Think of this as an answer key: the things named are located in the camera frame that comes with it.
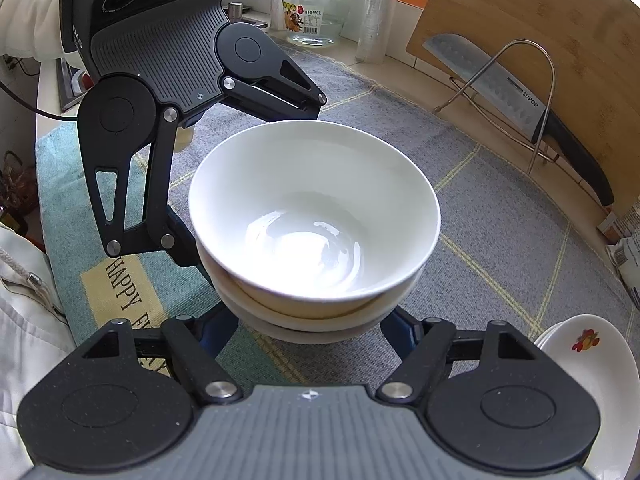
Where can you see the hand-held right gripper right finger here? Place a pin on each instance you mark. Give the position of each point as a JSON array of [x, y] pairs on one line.
[[400, 335]]

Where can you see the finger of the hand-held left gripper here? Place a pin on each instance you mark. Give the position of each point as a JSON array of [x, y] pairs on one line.
[[175, 245], [280, 102]]

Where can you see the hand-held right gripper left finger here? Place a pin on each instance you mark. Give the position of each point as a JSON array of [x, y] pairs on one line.
[[220, 330]]

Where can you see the white ceramic bowl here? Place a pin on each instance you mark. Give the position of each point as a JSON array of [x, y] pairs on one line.
[[310, 334], [300, 311], [315, 220]]

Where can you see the small metal sink fitting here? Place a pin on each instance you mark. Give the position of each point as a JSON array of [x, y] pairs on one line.
[[236, 12]]

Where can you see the glass jar with green lid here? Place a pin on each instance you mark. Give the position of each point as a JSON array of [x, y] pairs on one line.
[[315, 10]]

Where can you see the steel sink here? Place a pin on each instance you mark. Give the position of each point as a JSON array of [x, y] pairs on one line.
[[67, 90]]

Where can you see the clear plastic wrap roll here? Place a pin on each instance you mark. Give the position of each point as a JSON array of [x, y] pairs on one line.
[[375, 15]]

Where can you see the grey and teal checked cloth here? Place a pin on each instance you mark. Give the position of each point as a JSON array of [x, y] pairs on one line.
[[490, 220]]

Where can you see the person's white jacket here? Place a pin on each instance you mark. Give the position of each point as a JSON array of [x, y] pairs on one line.
[[30, 360]]

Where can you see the clipped paper bag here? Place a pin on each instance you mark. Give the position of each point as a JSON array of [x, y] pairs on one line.
[[612, 227]]

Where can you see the white plastic bag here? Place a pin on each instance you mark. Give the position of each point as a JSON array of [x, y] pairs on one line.
[[630, 270]]

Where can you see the bamboo cutting board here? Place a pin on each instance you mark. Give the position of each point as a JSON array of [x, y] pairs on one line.
[[575, 35]]

